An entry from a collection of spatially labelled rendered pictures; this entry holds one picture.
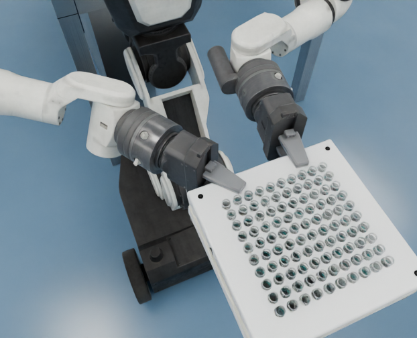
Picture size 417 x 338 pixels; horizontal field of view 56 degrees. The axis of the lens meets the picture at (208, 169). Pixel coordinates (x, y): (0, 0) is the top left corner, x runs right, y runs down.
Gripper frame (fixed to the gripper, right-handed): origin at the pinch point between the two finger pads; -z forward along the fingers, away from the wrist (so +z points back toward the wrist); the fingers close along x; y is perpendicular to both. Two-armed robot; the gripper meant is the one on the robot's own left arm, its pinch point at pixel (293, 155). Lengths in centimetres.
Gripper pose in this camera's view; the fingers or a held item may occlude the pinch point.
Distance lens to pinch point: 63.4
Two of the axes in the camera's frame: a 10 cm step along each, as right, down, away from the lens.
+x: 0.1, 5.5, 8.3
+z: -2.6, -8.0, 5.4
